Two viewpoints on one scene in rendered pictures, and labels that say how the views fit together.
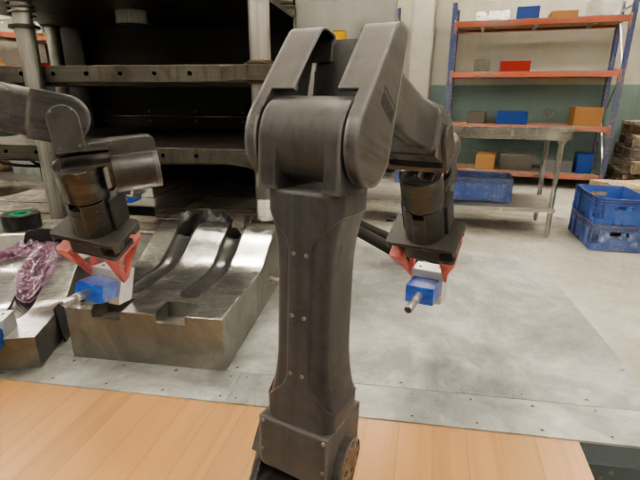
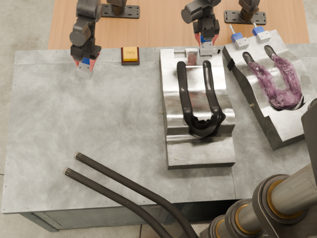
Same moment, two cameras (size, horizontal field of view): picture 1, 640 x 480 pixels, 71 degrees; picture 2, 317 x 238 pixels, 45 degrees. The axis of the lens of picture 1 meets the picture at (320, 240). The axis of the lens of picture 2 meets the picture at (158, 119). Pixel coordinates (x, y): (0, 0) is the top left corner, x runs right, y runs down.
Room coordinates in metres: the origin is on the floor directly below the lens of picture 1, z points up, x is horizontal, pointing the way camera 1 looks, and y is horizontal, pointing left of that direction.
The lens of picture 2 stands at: (1.46, -0.14, 2.25)
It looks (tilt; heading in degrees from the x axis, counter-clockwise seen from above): 67 degrees down; 159
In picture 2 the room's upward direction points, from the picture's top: 8 degrees clockwise
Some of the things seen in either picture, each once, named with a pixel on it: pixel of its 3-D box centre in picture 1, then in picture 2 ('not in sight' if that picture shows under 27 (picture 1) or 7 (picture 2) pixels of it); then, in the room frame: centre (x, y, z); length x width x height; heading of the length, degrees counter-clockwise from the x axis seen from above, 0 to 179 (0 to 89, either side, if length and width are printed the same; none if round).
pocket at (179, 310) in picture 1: (177, 319); (179, 55); (0.64, 0.22, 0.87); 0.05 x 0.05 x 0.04; 81
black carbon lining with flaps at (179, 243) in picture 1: (195, 247); (199, 94); (0.86, 0.25, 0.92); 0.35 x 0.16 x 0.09; 171
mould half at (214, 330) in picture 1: (206, 267); (196, 103); (0.87, 0.24, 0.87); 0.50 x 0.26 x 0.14; 171
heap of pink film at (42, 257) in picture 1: (19, 258); (278, 78); (0.84, 0.60, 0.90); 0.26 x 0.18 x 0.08; 8
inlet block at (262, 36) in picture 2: not in sight; (257, 30); (0.56, 0.61, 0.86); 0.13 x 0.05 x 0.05; 8
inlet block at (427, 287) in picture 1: (420, 292); (88, 61); (0.63, -0.15, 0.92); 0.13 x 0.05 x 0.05; 152
